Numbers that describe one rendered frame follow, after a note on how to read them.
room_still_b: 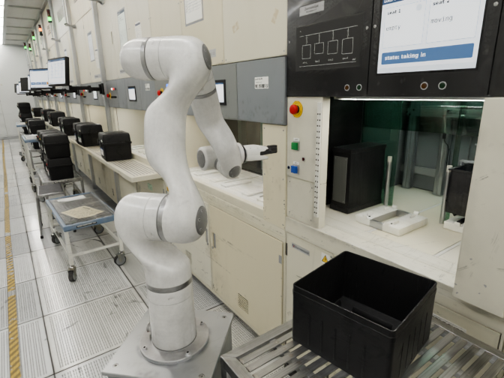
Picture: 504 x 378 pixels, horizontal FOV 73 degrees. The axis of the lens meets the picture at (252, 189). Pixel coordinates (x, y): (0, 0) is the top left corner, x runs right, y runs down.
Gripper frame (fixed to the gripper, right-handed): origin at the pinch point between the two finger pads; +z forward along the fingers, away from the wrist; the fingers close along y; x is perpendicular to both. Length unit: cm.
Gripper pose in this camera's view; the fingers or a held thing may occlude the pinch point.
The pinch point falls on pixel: (271, 148)
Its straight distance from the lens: 137.3
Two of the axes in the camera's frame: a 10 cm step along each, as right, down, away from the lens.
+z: 8.2, -1.7, 5.5
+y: 5.8, 2.2, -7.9
